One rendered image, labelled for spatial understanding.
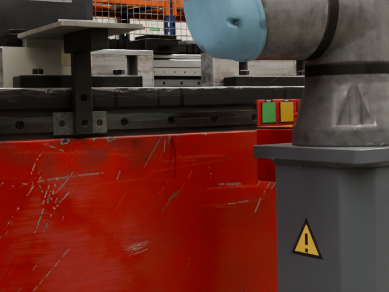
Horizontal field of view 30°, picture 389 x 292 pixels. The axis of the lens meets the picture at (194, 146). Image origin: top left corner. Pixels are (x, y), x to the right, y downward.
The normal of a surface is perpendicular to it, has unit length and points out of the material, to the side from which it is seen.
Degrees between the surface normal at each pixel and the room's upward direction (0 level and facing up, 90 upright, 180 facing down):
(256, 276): 90
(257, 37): 131
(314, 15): 104
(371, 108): 72
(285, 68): 90
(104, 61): 90
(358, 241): 90
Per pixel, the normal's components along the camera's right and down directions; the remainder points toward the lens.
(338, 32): 0.37, 0.56
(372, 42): 0.25, 0.04
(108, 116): 0.53, 0.04
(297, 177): -0.81, 0.05
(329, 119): -0.56, -0.25
